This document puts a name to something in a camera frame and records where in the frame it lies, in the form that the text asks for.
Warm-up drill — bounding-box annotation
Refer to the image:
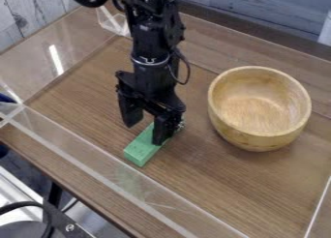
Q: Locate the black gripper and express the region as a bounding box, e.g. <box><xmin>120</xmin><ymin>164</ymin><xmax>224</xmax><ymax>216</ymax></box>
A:
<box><xmin>114</xmin><ymin>56</ymin><xmax>186</xmax><ymax>146</ymax></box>

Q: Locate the green rectangular block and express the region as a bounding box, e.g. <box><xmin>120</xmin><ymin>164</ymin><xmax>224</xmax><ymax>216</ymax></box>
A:
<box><xmin>122</xmin><ymin>124</ymin><xmax>165</xmax><ymax>167</ymax></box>

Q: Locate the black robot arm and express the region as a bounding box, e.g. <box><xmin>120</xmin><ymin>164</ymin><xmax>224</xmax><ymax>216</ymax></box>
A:
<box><xmin>73</xmin><ymin>0</ymin><xmax>186</xmax><ymax>145</ymax></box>

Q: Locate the brown wooden bowl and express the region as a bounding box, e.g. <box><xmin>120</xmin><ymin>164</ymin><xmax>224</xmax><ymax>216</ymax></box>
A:
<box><xmin>208</xmin><ymin>66</ymin><xmax>310</xmax><ymax>152</ymax></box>

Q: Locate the black table leg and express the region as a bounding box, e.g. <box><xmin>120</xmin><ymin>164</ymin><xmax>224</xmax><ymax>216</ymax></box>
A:
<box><xmin>48</xmin><ymin>183</ymin><xmax>62</xmax><ymax>208</ymax></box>

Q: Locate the clear acrylic corner bracket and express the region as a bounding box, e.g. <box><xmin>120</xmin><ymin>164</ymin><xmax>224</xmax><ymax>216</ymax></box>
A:
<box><xmin>96</xmin><ymin>6</ymin><xmax>130</xmax><ymax>37</ymax></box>

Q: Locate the clear acrylic tray wall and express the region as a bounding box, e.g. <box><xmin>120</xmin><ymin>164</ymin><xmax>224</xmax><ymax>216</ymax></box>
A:
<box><xmin>0</xmin><ymin>6</ymin><xmax>331</xmax><ymax>238</ymax></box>

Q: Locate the black metal table bracket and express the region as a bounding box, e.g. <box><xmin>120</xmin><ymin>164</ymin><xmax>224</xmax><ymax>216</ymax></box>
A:
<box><xmin>41</xmin><ymin>203</ymin><xmax>96</xmax><ymax>238</ymax></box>

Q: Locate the black cable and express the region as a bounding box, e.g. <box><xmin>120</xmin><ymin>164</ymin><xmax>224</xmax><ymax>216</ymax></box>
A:
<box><xmin>0</xmin><ymin>200</ymin><xmax>56</xmax><ymax>238</ymax></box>

